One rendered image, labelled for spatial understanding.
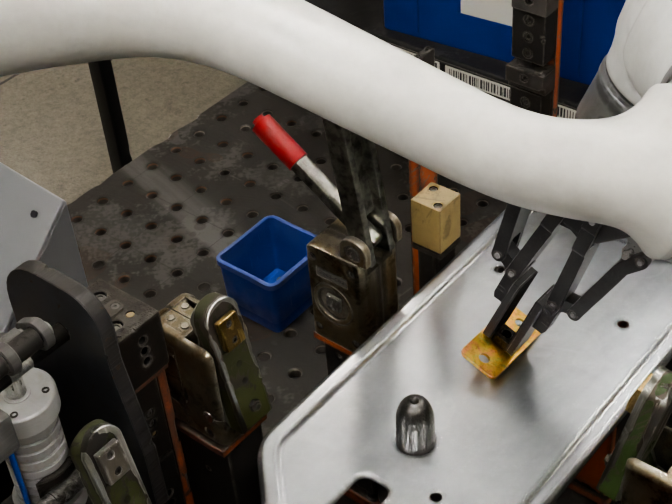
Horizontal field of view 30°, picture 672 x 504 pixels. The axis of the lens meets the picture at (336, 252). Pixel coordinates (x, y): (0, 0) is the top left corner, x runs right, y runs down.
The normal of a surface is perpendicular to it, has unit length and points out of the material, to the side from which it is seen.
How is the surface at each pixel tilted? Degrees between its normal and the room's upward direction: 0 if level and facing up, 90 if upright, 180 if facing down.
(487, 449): 0
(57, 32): 89
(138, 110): 0
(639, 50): 76
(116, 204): 0
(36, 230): 45
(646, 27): 71
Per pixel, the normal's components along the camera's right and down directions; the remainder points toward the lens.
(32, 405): -0.07, -0.76
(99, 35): 0.19, 0.72
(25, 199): -0.52, -0.18
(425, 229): -0.62, 0.54
